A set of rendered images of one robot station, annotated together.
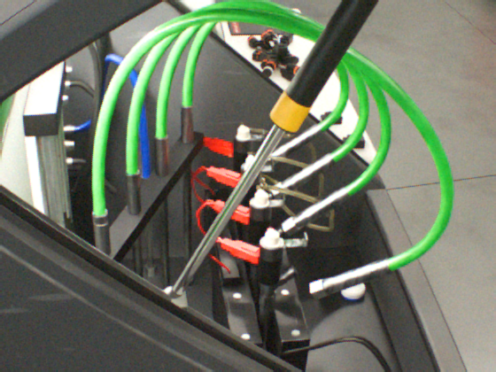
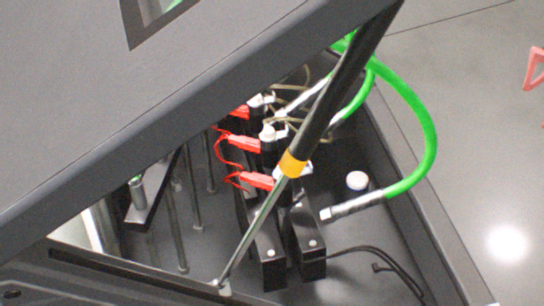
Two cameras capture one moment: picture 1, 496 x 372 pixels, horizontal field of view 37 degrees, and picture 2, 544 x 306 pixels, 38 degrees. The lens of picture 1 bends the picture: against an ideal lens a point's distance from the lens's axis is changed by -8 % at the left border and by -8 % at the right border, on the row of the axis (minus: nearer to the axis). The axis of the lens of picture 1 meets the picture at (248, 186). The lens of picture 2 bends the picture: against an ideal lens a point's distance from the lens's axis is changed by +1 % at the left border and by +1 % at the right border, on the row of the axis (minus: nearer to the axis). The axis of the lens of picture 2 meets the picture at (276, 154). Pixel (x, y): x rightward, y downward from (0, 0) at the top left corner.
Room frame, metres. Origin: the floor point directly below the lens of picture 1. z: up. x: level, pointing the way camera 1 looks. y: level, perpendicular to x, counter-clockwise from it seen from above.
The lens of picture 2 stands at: (-0.01, 0.01, 1.90)
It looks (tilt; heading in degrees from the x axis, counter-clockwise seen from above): 45 degrees down; 358
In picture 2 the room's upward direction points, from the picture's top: 3 degrees counter-clockwise
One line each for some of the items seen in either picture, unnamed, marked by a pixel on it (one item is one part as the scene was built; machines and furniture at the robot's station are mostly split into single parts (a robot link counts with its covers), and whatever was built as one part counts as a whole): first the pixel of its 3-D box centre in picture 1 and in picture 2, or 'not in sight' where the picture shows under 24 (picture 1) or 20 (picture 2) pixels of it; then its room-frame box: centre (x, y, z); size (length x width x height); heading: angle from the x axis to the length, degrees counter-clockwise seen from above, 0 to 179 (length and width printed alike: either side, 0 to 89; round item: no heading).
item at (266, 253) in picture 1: (275, 305); (291, 219); (0.73, -0.04, 1.00); 0.05 x 0.03 x 0.21; 100
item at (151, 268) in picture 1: (148, 227); (170, 151); (0.98, 0.15, 0.93); 0.02 x 0.02 x 0.19; 10
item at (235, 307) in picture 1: (250, 295); (268, 203); (0.85, -0.01, 0.91); 0.34 x 0.10 x 0.15; 10
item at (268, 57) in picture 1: (278, 50); not in sight; (1.48, -0.05, 1.01); 0.23 x 0.11 x 0.06; 10
